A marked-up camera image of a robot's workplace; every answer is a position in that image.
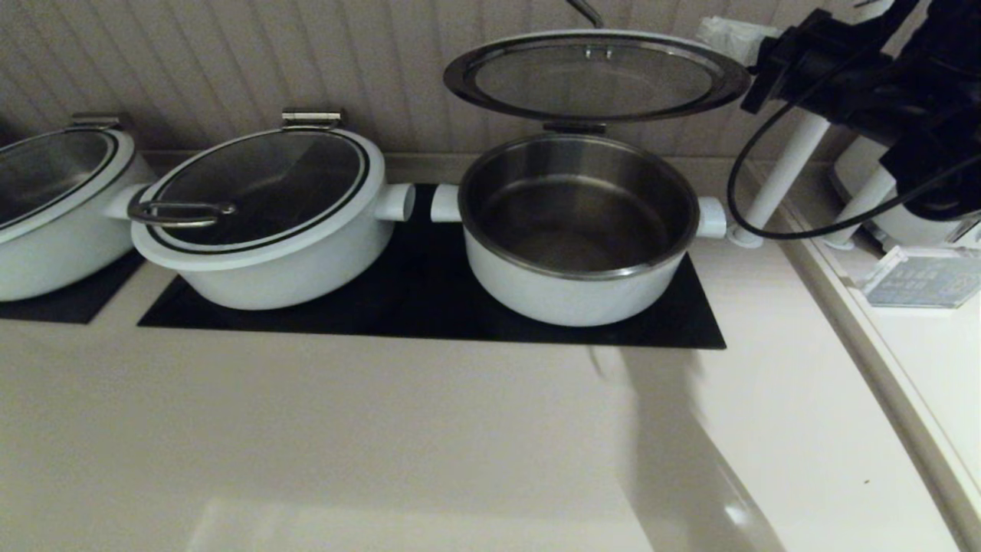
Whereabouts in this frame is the large black induction mat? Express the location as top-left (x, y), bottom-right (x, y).
top-left (139, 184), bottom-right (727, 350)

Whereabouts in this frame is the white pot with side handles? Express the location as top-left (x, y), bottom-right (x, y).
top-left (0, 129), bottom-right (158, 303)
top-left (106, 126), bottom-right (417, 311)

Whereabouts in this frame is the white round pole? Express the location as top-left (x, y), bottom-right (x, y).
top-left (820, 165), bottom-right (897, 251)
top-left (728, 115), bottom-right (832, 248)

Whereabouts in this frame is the white toaster appliance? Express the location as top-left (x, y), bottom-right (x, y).
top-left (832, 134), bottom-right (981, 250)

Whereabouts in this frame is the clear acrylic sign holder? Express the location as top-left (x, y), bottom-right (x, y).
top-left (858, 246), bottom-right (981, 309)

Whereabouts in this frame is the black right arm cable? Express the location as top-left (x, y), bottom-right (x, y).
top-left (727, 77), bottom-right (981, 242)

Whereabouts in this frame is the small black induction mat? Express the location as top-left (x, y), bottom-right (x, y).
top-left (0, 249), bottom-right (148, 324)

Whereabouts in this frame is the white pot with steel insert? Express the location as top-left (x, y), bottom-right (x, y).
top-left (429, 132), bottom-right (727, 328)

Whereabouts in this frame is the glass lid with white rim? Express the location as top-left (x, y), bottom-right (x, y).
top-left (443, 0), bottom-right (753, 123)
top-left (0, 129), bottom-right (137, 246)
top-left (129, 127), bottom-right (386, 271)

